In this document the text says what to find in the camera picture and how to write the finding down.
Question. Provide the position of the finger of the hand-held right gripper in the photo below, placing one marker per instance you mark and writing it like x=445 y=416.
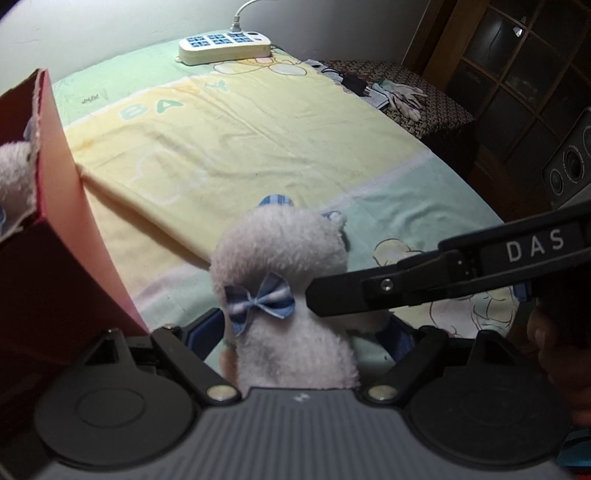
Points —
x=351 y=290

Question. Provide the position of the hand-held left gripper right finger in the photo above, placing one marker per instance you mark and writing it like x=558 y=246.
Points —
x=399 y=341

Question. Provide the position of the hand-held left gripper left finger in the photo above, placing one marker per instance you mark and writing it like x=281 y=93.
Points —
x=203 y=332

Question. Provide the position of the pale pink plush bear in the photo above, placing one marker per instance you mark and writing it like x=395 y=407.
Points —
x=286 y=258

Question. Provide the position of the red cardboard box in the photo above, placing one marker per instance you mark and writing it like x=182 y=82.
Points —
x=69 y=230

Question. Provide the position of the white plush bear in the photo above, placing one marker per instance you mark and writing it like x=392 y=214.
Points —
x=14 y=175

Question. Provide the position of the person's right hand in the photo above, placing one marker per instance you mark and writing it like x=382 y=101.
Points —
x=568 y=378

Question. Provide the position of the grey speaker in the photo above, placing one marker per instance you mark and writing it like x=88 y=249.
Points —
x=568 y=161

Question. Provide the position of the brown patterned cloth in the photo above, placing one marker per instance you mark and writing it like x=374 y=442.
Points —
x=434 y=117

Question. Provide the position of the wooden cabinet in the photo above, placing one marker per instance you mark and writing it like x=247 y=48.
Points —
x=508 y=69

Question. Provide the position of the white work glove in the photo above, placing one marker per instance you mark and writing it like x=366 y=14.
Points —
x=406 y=90
x=408 y=108

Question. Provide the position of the cartoon printed bed sheet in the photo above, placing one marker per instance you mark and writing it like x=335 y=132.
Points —
x=231 y=138

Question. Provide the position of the stack of papers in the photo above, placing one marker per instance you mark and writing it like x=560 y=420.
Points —
x=379 y=98

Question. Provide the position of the white power strip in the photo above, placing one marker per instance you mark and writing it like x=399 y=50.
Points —
x=221 y=53

